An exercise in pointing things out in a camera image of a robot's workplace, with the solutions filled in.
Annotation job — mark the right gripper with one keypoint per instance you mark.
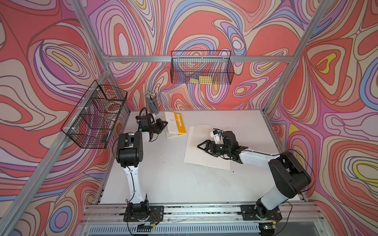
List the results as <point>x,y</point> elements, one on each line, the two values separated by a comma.
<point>207,143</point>

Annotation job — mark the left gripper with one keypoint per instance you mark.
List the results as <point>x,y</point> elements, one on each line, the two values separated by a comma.
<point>158,123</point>

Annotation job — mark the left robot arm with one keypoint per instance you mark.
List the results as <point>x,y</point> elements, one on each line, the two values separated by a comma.
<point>129,153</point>

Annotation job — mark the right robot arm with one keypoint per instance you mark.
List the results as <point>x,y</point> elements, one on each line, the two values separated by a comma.
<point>289,176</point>

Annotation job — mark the mesh pencil cup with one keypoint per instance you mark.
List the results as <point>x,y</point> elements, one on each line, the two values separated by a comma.
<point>151,98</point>

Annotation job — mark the yellow sticky notes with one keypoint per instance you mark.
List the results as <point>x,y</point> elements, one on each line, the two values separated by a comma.
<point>202,80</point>

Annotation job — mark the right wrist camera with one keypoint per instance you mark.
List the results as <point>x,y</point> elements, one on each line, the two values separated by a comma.
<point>216,135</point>

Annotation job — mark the left wire basket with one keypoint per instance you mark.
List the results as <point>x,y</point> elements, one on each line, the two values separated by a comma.
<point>93,119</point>

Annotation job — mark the wire basket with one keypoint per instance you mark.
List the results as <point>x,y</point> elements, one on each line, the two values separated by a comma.
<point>93,119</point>
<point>186,64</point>

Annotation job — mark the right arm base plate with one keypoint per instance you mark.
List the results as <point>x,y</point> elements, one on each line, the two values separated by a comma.
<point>259,213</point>

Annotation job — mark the back wire basket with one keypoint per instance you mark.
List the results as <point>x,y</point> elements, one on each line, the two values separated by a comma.
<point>186,64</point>

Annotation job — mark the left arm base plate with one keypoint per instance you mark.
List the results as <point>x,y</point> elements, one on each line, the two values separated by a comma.
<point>153,214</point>

